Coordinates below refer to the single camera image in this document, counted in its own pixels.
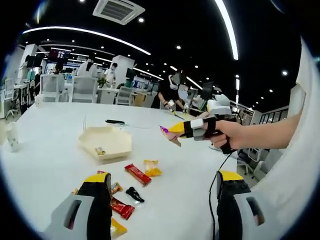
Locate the white mesh office chair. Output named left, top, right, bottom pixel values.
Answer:
left=39, top=74, right=66, bottom=103
left=115, top=86, right=136, bottom=106
left=71, top=75, right=99, bottom=103

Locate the dark snack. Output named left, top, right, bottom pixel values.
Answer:
left=125, top=186, right=146, bottom=204

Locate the hanging dark display screen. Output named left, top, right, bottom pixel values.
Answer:
left=48, top=48, right=72, bottom=60

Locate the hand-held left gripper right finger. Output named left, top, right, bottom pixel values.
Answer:
left=215, top=170, right=278, bottom=240

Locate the person's white shirt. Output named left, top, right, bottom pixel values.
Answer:
left=249, top=34, right=318, bottom=240

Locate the ceiling air conditioner vent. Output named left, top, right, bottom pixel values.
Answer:
left=92, top=0, right=146, bottom=26

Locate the cream hexagonal container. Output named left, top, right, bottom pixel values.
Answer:
left=77, top=125, right=133, bottom=166

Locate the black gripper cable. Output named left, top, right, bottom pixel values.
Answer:
left=208, top=152, right=233, bottom=240

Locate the dark red snack bar packet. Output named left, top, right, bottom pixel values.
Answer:
left=110, top=196, right=136, bottom=221

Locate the red chocolate bar packet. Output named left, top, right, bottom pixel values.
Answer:
left=124, top=163, right=153, bottom=187

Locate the curved ceiling light strip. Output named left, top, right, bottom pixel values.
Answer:
left=214, top=0, right=240, bottom=61
left=21, top=25, right=152, bottom=56

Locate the person's right hand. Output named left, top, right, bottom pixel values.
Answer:
left=209, top=119, right=242, bottom=152

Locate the yellow cake packet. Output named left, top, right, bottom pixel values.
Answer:
left=142, top=159, right=163, bottom=178
left=110, top=216, right=128, bottom=238

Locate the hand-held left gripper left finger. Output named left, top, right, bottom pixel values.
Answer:
left=42, top=171, right=113, bottom=240

